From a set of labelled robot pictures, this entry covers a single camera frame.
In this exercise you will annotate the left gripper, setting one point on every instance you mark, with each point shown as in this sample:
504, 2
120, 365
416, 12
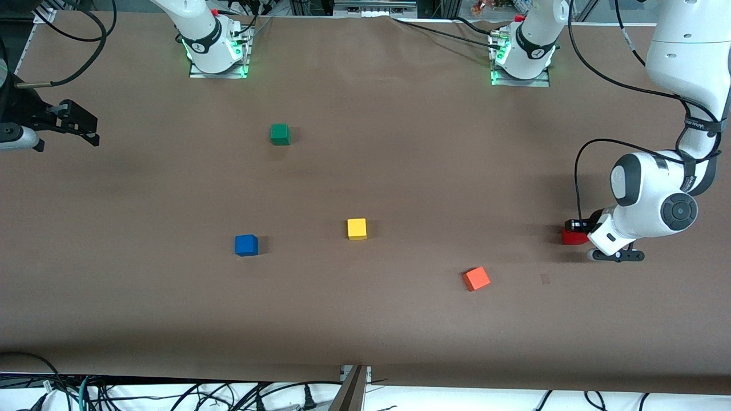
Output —
591, 220

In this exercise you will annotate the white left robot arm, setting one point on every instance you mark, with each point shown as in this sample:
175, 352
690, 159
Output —
685, 57

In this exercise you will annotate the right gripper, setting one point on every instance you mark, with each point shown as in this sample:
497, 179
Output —
29, 112

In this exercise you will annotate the blue cube block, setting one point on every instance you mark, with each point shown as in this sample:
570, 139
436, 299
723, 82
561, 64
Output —
245, 245

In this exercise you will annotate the black power plug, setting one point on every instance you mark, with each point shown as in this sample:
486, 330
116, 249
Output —
309, 399

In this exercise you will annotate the dark brown support beam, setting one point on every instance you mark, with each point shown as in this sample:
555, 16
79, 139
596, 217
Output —
349, 397

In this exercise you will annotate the colourful background object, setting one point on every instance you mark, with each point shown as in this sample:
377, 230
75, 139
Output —
482, 7

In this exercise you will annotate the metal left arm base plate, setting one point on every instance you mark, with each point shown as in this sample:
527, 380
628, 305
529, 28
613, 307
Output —
522, 84

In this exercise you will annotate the yellow cube block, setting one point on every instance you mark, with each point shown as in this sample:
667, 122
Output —
357, 228

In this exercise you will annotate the silver table edge bracket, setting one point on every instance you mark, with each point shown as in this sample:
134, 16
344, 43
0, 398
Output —
368, 374

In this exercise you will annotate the aluminium corner bracket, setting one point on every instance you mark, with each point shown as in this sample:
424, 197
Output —
45, 16

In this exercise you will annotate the green cube block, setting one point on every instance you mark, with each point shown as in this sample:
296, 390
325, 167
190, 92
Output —
280, 135

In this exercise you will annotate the orange cube block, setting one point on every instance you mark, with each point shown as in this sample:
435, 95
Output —
476, 279

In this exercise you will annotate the red cube block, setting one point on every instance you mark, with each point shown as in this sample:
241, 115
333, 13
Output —
574, 237

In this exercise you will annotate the brown paper table cover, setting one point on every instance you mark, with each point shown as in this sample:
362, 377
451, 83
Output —
400, 319

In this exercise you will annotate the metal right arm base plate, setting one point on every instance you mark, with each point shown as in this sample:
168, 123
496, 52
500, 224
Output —
220, 75

